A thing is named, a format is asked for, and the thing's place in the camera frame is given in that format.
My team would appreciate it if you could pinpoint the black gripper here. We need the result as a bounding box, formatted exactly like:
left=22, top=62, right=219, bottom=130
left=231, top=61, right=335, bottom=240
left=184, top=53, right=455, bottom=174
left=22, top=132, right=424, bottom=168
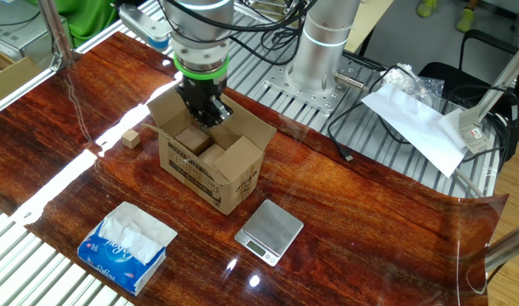
left=175, top=77, right=234, bottom=128

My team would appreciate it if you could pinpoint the brown cardboard box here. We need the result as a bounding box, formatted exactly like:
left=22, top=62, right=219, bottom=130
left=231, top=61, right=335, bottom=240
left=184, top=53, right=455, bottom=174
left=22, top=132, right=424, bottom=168
left=143, top=87, right=277, bottom=216

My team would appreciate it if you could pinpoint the wooden block in box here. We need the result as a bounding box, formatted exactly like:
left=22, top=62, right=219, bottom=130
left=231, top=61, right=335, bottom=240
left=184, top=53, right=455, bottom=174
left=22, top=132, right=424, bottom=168
left=174, top=124, right=212, bottom=156
left=197, top=143, right=226, bottom=169

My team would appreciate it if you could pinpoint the open cardboard bin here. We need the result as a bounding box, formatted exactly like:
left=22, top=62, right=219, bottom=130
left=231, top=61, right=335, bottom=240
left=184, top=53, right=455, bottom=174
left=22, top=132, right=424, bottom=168
left=0, top=44, right=43, bottom=110

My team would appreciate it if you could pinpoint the small wooden cube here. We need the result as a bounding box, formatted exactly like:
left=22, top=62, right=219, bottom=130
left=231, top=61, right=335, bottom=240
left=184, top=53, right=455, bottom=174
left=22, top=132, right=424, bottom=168
left=121, top=128, right=141, bottom=150

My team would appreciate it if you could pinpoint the silver digital scale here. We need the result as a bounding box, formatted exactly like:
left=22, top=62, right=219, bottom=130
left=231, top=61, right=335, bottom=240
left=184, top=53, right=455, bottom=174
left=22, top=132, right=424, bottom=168
left=234, top=198, right=305, bottom=268

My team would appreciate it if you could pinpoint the person in green shirt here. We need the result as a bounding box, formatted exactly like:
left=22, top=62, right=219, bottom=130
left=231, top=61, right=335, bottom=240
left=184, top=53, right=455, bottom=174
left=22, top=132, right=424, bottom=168
left=27, top=0, right=121, bottom=48

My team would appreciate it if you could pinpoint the blue tissue pack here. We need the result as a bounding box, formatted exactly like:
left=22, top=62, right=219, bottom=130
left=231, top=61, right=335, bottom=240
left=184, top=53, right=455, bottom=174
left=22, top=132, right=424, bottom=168
left=77, top=201, right=179, bottom=298

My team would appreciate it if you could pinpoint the beige wooden desk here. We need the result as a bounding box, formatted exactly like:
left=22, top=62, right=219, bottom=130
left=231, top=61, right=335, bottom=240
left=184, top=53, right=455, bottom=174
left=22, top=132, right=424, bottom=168
left=343, top=0, right=396, bottom=54

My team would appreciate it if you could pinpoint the white paper sheet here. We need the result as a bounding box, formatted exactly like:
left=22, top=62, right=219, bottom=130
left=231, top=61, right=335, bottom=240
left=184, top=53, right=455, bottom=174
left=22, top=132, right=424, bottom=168
left=360, top=82, right=469, bottom=179

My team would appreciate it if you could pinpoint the wood pattern table mat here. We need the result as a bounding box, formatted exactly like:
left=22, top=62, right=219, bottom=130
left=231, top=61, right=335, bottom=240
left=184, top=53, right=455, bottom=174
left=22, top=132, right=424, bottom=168
left=0, top=31, right=510, bottom=306

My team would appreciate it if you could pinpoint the grey metal device case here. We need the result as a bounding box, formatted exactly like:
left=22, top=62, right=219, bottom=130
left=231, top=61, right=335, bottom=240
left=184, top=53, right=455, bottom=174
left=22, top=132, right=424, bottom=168
left=0, top=0, right=71, bottom=63

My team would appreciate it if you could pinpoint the clear plastic bag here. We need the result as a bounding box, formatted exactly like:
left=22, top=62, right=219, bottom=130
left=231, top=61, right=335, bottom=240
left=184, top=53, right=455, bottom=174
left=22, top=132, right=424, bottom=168
left=379, top=62, right=446, bottom=110

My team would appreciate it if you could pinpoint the green sneaker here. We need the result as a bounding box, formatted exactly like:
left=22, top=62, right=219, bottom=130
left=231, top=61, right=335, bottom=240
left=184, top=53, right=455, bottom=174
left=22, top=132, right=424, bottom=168
left=416, top=0, right=438, bottom=19
left=456, top=7, right=476, bottom=33

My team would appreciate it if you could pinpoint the black office chair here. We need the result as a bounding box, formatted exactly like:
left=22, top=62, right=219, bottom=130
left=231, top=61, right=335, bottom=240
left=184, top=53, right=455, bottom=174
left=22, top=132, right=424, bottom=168
left=417, top=28, right=519, bottom=161

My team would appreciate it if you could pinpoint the silver perforated base plate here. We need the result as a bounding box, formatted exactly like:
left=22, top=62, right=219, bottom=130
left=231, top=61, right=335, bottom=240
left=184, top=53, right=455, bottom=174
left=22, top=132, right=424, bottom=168
left=263, top=44, right=365, bottom=115

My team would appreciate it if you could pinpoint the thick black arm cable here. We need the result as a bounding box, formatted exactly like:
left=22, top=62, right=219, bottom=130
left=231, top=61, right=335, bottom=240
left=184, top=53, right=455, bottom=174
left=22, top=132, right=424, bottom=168
left=157, top=0, right=318, bottom=65

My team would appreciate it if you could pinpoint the silver cable connector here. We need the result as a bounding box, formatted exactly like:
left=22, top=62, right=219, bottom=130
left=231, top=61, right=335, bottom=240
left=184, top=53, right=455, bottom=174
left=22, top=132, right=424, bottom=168
left=334, top=71, right=371, bottom=94

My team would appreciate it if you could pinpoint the black USB cable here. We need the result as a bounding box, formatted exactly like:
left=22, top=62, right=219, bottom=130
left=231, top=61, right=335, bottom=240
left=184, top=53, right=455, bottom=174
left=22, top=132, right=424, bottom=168
left=326, top=63, right=413, bottom=163

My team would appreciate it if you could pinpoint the aluminium frame post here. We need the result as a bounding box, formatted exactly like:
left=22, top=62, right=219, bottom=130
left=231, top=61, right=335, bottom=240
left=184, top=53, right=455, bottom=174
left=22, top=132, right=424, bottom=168
left=37, top=0, right=80, bottom=72
left=483, top=219, right=519, bottom=274

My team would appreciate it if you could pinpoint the white cable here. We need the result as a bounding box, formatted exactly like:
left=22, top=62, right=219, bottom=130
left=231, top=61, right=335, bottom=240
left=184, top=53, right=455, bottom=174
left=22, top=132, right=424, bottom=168
left=453, top=167, right=485, bottom=199

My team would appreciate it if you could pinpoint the black cable bundle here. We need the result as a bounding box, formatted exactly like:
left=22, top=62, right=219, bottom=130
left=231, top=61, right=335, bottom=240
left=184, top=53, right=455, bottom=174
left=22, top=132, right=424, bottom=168
left=444, top=83, right=519, bottom=163

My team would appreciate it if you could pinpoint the aluminium post with label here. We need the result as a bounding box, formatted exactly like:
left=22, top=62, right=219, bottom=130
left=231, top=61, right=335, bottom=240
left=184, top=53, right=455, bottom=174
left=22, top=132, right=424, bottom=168
left=458, top=42, right=519, bottom=155

